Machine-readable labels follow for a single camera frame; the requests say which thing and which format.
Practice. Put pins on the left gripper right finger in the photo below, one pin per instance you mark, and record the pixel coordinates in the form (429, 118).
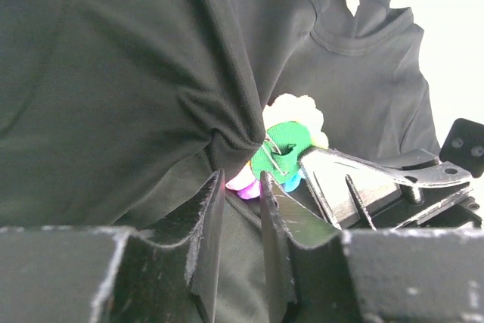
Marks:
(317, 273)

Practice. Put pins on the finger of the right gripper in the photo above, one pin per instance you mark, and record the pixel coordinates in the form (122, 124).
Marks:
(347, 188)

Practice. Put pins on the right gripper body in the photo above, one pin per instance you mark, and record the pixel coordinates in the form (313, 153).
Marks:
(440, 194)

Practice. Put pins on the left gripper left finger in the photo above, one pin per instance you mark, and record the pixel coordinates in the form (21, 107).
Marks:
(167, 273)

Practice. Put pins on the colourful pom-pom brooch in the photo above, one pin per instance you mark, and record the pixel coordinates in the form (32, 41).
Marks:
(293, 124)

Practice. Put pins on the black t-shirt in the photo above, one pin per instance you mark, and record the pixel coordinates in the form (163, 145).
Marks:
(116, 112)

